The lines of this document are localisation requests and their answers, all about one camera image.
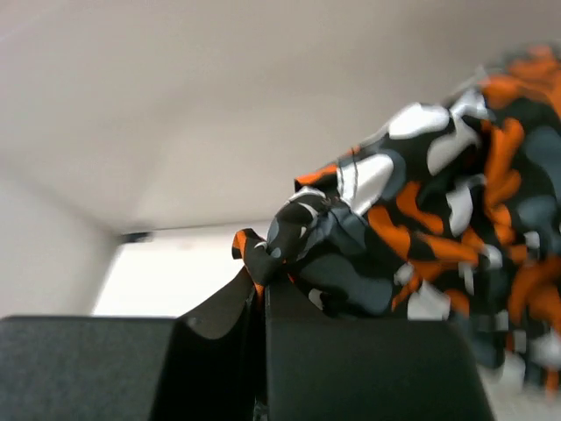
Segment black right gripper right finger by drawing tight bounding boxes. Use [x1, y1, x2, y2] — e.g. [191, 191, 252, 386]
[265, 279, 494, 421]

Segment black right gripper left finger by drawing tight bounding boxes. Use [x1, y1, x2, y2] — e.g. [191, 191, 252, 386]
[1, 271, 263, 420]

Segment orange camouflage shorts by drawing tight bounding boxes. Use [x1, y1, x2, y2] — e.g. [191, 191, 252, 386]
[231, 42, 560, 394]

